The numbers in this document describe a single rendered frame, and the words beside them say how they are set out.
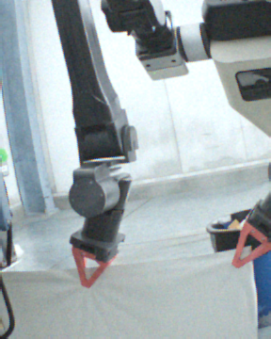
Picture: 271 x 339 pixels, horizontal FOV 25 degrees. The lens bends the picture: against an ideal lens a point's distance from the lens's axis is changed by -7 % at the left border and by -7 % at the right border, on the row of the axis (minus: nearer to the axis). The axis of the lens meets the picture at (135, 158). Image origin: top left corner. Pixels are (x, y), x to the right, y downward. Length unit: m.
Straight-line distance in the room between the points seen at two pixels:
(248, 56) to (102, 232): 0.50
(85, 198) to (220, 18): 0.55
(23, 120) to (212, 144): 2.88
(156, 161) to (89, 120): 8.37
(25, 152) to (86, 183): 8.86
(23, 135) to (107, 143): 8.81
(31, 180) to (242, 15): 8.63
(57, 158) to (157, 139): 1.59
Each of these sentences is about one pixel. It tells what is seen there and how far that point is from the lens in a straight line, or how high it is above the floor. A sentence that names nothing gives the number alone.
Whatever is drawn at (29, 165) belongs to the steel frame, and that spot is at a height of 0.78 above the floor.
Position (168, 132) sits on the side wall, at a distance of 9.21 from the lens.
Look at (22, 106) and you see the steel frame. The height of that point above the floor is 1.70.
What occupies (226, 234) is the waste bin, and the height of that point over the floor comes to 0.63.
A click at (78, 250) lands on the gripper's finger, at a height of 1.12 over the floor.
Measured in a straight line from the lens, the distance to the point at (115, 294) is 1.03.
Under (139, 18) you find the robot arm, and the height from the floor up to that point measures 1.49.
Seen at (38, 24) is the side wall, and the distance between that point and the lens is 9.93.
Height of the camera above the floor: 1.32
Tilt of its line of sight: 4 degrees down
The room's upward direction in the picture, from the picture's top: 11 degrees counter-clockwise
